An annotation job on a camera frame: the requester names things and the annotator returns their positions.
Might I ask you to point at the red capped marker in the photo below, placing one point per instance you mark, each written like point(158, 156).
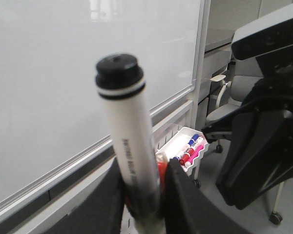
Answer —
point(191, 150)

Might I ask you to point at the pink marker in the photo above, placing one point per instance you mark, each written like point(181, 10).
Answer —
point(192, 157)

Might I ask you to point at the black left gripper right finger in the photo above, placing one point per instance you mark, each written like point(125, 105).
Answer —
point(188, 211)

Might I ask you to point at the white plastic marker tray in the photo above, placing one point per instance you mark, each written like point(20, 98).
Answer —
point(177, 146)

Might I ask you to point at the red round magnet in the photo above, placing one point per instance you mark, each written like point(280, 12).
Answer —
point(162, 163)

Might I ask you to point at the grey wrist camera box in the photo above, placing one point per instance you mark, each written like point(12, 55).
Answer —
point(264, 41)

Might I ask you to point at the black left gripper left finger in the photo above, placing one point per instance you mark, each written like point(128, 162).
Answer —
point(88, 207)

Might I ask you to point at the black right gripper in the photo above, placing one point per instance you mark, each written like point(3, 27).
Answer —
point(261, 149)

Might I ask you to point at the whiteboard with aluminium frame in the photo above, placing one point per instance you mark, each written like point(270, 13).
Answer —
point(51, 117)

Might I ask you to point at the white black whiteboard marker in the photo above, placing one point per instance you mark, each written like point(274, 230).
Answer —
point(121, 85)

